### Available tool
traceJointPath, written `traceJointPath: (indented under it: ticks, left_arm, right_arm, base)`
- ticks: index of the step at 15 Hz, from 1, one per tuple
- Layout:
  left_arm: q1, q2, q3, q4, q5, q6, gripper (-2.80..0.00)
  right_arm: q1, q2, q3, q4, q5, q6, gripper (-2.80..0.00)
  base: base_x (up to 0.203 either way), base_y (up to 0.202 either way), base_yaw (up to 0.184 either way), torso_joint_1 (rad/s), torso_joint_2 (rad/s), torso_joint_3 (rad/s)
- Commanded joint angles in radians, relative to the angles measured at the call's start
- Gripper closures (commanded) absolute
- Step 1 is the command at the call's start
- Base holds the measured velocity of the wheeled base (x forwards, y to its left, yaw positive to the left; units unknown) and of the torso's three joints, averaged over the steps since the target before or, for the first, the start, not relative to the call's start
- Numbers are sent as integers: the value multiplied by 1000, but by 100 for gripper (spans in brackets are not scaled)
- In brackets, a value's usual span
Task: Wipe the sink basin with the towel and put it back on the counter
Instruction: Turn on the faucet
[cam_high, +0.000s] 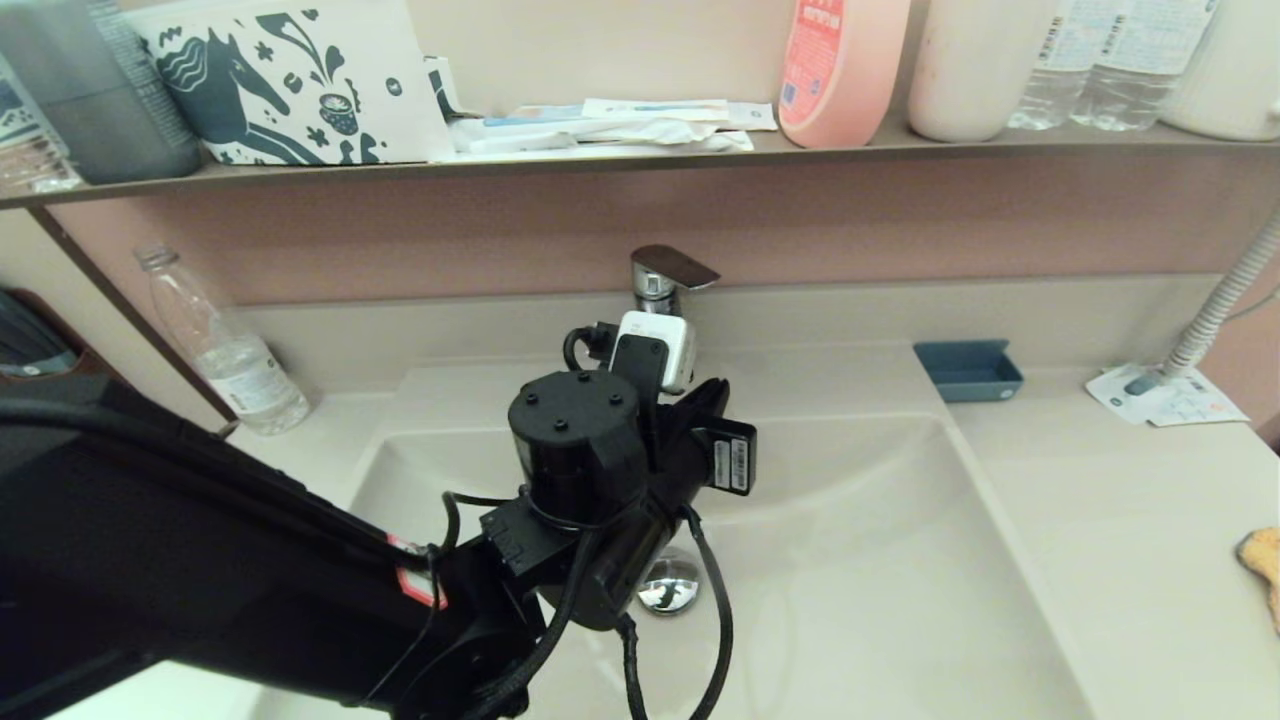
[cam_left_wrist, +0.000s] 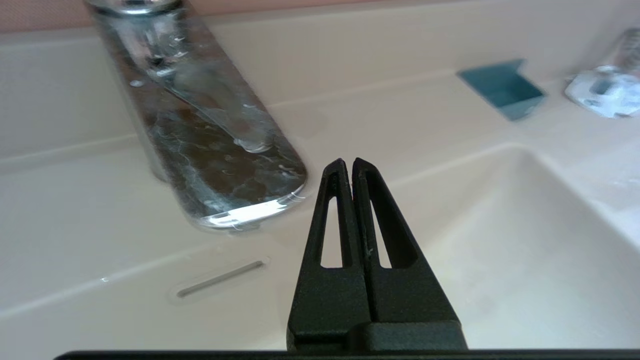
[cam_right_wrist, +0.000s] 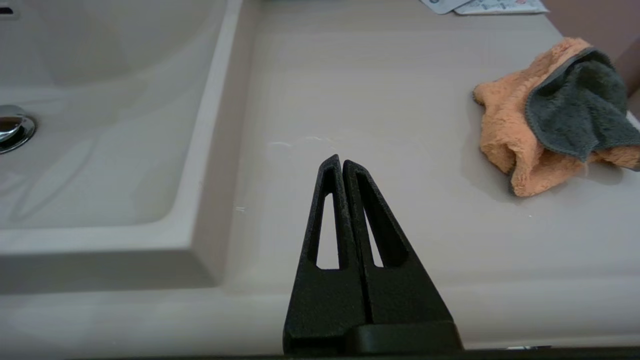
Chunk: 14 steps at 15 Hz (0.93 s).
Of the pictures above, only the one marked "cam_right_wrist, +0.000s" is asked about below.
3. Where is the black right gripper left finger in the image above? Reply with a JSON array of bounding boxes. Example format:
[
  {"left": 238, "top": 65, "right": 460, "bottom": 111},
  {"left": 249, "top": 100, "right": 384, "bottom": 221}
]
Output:
[{"left": 283, "top": 154, "right": 372, "bottom": 353}]

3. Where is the orange grey fluffy cloth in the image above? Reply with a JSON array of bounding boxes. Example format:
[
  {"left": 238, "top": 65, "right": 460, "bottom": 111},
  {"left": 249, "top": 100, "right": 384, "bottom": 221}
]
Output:
[{"left": 472, "top": 37, "right": 640, "bottom": 197}]

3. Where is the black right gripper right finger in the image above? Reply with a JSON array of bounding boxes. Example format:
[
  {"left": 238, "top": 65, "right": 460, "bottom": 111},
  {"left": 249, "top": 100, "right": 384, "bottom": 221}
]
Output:
[{"left": 342, "top": 160, "right": 458, "bottom": 326}]

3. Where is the chrome drain stopper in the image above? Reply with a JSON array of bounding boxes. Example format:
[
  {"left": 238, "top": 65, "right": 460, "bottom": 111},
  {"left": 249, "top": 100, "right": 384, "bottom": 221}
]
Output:
[{"left": 0, "top": 104, "right": 37, "bottom": 155}]

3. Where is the white ceramic sink basin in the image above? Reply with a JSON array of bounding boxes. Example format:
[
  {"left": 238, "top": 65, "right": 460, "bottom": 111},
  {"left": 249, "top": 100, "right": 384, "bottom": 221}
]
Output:
[{"left": 0, "top": 0, "right": 261, "bottom": 296}]

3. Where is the printed paper leaflet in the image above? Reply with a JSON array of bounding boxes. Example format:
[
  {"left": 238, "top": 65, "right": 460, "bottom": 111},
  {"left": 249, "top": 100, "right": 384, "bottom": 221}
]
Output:
[{"left": 454, "top": 0, "right": 550, "bottom": 16}]

